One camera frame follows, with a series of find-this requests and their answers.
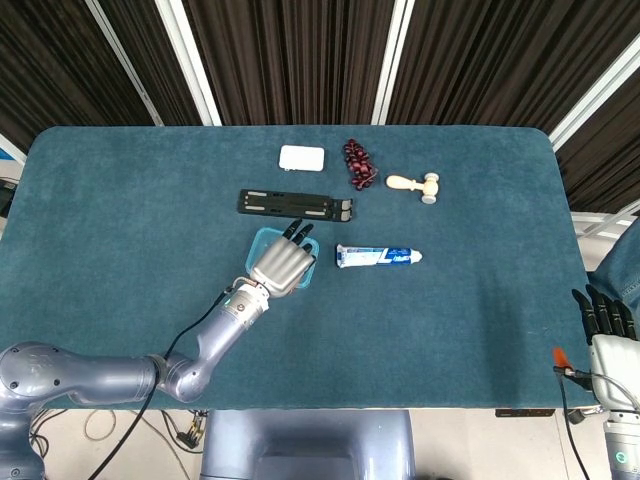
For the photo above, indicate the thin grey frame post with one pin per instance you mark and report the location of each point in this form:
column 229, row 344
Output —
column 126, row 65

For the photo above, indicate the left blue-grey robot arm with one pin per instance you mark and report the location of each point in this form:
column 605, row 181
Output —
column 100, row 375

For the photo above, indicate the black table edge bracket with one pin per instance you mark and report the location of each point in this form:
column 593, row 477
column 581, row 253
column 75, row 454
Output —
column 522, row 413

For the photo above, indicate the black device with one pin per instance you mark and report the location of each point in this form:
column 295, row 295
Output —
column 6, row 197

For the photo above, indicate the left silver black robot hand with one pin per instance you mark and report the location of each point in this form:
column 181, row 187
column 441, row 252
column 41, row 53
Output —
column 282, row 265

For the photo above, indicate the clear plastic food container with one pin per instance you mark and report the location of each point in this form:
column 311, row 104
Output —
column 312, row 272

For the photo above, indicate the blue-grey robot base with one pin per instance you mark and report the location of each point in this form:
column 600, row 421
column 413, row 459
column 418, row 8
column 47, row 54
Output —
column 310, row 440

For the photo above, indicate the black yellow plug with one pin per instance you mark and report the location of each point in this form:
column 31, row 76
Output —
column 190, row 437

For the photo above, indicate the white blue board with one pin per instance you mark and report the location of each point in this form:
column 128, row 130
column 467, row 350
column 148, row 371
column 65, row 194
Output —
column 7, row 150

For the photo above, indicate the dark brown pleated curtain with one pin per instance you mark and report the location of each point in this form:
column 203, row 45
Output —
column 300, row 60

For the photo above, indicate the white rectangular box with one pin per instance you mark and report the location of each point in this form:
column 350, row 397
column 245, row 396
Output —
column 302, row 158

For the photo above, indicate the teal table cloth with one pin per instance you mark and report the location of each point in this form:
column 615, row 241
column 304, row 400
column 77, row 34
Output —
column 380, row 340

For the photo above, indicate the dark red grape bunch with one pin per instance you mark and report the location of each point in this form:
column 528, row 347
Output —
column 357, row 162

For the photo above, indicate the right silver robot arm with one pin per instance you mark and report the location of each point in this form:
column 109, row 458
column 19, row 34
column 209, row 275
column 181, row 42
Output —
column 622, row 445

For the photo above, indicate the white frame post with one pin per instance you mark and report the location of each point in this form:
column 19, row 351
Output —
column 595, row 93
column 392, row 62
column 190, row 62

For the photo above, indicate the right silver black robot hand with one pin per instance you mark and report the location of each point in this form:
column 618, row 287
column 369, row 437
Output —
column 617, row 365

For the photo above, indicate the black folding stand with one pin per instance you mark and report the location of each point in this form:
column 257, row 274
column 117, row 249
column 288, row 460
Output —
column 290, row 205

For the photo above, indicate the small wooden mallet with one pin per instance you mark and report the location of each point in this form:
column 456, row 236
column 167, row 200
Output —
column 402, row 182

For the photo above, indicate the white blue toothpaste tube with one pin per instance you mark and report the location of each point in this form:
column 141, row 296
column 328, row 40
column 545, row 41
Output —
column 370, row 256

